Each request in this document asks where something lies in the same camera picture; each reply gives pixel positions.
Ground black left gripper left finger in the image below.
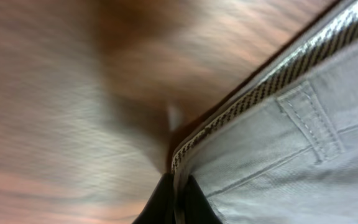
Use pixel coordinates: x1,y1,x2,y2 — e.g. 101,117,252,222
132,173,175,224

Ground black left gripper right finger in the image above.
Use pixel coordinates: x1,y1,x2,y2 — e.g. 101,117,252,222
183,176,222,224

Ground grey cotton shorts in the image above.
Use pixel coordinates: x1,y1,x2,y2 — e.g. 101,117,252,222
172,1,358,223

